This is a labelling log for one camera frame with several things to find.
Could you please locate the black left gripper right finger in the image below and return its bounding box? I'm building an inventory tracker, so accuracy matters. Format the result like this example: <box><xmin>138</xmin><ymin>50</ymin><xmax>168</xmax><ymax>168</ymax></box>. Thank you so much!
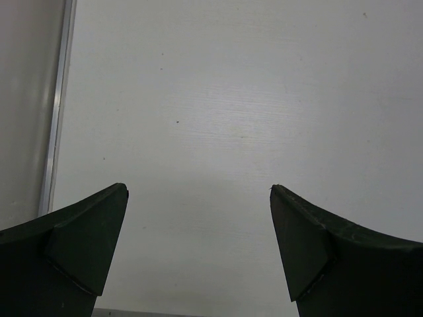
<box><xmin>270</xmin><ymin>185</ymin><xmax>422</xmax><ymax>316</ymax></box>

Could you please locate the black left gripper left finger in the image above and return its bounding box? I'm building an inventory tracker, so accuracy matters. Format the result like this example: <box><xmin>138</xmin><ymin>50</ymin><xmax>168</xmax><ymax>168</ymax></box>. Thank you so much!
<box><xmin>1</xmin><ymin>183</ymin><xmax>129</xmax><ymax>316</ymax></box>

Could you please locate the aluminium table edge rail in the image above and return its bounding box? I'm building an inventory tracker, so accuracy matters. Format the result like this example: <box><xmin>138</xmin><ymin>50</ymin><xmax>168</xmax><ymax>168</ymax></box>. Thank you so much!
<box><xmin>38</xmin><ymin>0</ymin><xmax>77</xmax><ymax>217</ymax></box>

